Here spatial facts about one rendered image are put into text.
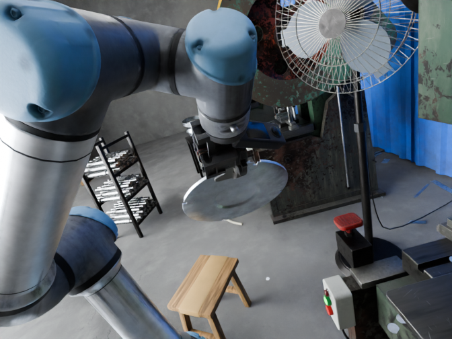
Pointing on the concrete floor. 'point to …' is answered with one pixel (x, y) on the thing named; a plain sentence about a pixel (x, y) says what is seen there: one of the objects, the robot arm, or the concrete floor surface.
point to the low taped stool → (207, 292)
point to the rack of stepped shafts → (120, 184)
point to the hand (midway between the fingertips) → (234, 170)
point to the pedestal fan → (343, 7)
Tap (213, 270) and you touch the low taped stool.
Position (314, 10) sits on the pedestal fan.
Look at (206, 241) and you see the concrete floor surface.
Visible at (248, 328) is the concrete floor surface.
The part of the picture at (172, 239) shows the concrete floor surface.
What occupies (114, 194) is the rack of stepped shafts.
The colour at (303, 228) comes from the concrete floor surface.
